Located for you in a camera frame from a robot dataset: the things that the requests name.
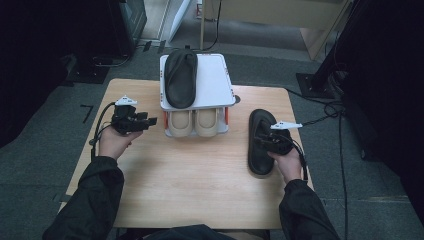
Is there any dark cabinet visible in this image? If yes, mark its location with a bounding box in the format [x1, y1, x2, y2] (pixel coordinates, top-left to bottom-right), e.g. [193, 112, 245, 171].
[71, 0, 148, 59]

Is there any person's dark torso clothing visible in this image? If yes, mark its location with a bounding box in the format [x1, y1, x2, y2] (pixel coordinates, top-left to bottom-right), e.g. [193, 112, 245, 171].
[116, 223, 268, 240]

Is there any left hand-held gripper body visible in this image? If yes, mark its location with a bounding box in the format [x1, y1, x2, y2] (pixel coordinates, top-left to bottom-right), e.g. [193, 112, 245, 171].
[111, 95, 144, 135]

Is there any black hanging cable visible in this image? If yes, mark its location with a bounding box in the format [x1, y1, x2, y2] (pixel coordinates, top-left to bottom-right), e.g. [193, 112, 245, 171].
[203, 0, 223, 52]

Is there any beige clog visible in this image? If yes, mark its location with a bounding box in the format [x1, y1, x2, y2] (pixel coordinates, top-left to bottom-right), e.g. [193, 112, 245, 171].
[194, 108, 220, 138]
[167, 109, 194, 138]

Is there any black stand base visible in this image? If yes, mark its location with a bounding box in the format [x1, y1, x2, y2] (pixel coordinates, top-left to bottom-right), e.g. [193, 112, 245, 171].
[64, 54, 113, 85]

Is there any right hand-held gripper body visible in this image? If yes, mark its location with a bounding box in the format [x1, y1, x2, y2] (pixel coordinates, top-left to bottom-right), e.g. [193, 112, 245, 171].
[266, 121, 304, 156]

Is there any person's right hand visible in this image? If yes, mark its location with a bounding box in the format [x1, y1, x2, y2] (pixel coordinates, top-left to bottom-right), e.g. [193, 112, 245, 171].
[267, 148, 303, 184]

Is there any left hand-held gripper cable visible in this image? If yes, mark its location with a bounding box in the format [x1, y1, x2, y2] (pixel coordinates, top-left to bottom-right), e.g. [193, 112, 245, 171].
[88, 102, 116, 158]

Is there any black metal stand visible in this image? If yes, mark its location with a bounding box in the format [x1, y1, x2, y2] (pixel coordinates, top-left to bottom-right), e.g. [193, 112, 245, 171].
[295, 0, 359, 100]

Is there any white shoe rack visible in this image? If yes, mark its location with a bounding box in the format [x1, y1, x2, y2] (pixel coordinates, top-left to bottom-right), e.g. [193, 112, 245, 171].
[159, 53, 237, 139]

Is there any black slipper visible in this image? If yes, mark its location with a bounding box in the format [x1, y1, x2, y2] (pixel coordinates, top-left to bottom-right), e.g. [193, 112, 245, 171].
[164, 49, 199, 110]
[247, 108, 285, 177]

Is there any person's left hand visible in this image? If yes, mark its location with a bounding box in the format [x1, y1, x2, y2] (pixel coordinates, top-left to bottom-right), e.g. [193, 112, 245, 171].
[98, 126, 144, 161]

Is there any light wooden cabinet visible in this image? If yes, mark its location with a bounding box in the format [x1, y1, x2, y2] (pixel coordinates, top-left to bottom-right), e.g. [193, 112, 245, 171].
[199, 0, 354, 61]

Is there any white leaning board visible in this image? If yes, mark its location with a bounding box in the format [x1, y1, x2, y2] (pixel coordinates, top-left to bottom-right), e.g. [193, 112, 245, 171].
[167, 0, 193, 43]

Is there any black floor cable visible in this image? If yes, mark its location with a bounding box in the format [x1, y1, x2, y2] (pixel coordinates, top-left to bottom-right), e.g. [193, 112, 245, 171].
[285, 87, 350, 240]

